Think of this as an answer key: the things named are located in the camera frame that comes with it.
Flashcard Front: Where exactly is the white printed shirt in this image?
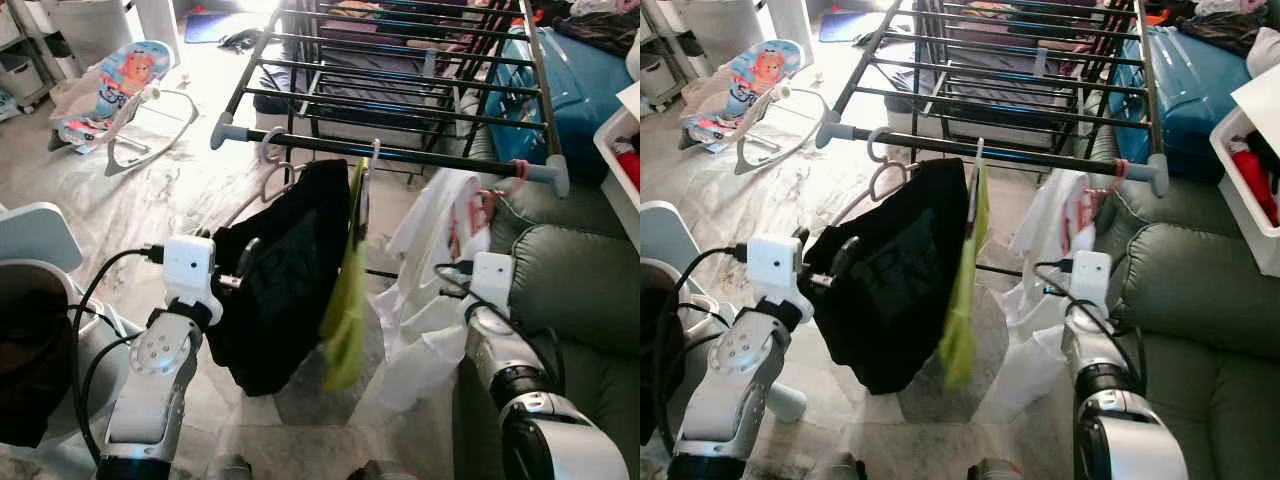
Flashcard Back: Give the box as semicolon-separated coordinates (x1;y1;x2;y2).
349;167;502;427
974;167;1102;427

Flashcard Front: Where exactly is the pink wire clothes hanger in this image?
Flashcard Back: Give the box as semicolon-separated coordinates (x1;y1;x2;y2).
479;157;532;217
1084;157;1132;217

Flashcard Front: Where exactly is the black shirt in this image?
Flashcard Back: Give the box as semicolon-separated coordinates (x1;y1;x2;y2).
204;157;354;399
799;157;970;397

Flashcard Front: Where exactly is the lime green shirt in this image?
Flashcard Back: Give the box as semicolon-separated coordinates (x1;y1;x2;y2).
934;159;992;392
319;157;372;394

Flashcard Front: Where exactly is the grey laundry basket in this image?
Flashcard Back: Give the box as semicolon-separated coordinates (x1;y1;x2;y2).
0;257;132;452
640;259;747;452

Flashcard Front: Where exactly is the dark brown clothes heap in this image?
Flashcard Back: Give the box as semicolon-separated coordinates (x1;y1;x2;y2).
0;289;77;450
640;289;692;447

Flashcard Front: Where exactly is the colourful baby bouncer seat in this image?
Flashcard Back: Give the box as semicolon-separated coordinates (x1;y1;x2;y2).
679;39;832;177
47;39;200;180

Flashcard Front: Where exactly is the black metal drying rack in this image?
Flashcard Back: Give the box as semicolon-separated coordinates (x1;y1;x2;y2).
814;0;1172;199
209;0;572;199

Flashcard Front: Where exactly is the grey robot left leg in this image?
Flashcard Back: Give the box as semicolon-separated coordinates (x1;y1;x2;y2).
204;454;257;480
814;451;867;480

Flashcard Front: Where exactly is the dark blue folded mattress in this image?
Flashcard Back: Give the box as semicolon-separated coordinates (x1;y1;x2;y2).
254;0;502;152
879;0;1112;152

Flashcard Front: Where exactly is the red cloth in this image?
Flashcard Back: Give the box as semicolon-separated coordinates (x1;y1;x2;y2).
614;139;640;192
1229;134;1280;227

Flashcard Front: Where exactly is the white plastic storage box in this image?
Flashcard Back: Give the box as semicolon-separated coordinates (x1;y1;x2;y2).
592;84;640;247
1207;104;1280;252

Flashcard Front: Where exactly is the blue floor mat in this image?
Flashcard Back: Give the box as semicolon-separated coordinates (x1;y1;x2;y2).
817;9;882;44
182;9;252;44

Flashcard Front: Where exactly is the dark green leather sofa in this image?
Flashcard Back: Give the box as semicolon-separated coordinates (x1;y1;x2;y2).
449;95;640;480
1084;95;1280;480

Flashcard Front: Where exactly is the white ribbed cabinet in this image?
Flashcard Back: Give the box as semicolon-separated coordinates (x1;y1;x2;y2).
679;0;812;67
44;0;182;67

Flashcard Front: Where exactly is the white plastic drawer rack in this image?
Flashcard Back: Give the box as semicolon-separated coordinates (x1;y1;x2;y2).
640;0;702;112
0;0;57;112

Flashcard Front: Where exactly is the blue suitcase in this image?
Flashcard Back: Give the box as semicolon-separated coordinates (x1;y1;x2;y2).
484;24;637;187
1099;24;1257;187

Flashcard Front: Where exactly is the dark crumpled cloth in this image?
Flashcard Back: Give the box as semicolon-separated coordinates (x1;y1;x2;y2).
1169;0;1262;57
554;0;640;57

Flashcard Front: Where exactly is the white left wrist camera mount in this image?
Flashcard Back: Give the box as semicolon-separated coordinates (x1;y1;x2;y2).
162;234;222;327
746;232;814;327

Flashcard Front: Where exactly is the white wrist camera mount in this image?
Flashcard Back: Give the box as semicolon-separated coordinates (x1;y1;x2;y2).
1067;249;1114;312
746;232;814;327
469;251;517;317
162;234;222;327

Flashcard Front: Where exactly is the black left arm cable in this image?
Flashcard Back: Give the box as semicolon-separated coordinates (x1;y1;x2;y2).
70;244;172;467
653;244;757;462

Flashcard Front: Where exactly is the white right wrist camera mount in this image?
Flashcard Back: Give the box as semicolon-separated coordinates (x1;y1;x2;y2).
1067;249;1114;312
469;251;517;317

